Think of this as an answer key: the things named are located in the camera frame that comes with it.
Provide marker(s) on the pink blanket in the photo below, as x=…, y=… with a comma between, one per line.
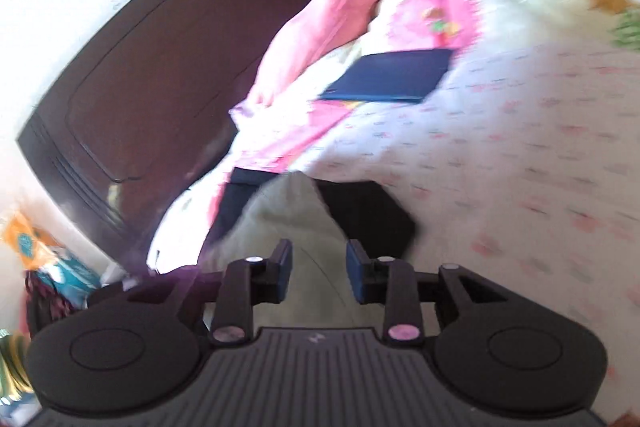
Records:
x=330, y=7

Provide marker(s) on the orange packet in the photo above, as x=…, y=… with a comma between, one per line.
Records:
x=22, y=242

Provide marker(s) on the black garment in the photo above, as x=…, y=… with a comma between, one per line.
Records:
x=370, y=212

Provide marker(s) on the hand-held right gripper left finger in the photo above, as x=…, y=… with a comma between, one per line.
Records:
x=284, y=269

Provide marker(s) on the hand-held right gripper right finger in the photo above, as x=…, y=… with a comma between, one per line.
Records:
x=356, y=272

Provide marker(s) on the folded navy cloth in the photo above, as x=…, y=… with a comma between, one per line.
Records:
x=392, y=77

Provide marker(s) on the green shiny object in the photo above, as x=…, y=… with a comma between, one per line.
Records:
x=12, y=364

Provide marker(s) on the teal packet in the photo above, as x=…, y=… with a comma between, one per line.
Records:
x=70, y=274

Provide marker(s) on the dark patterned bag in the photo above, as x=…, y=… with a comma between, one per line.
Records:
x=45, y=302

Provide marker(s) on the beige pants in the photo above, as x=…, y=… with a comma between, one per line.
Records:
x=292, y=217

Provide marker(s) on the dark wooden headboard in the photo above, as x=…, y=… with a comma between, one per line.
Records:
x=160, y=72

